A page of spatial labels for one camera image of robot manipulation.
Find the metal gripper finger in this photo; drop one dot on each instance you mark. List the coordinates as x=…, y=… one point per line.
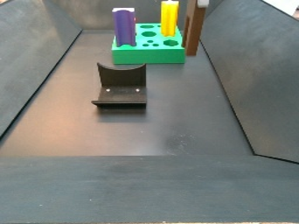
x=204, y=3

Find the brown square-circle block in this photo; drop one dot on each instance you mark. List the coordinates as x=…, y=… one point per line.
x=193, y=27

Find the green shape-sorter board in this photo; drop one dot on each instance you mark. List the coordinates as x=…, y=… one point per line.
x=154, y=48

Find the yellow star-shaped block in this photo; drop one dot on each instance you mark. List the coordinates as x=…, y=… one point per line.
x=170, y=10

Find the purple notched block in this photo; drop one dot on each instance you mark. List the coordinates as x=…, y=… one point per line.
x=125, y=19

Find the black curved bracket stand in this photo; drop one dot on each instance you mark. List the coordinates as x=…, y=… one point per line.
x=122, y=86

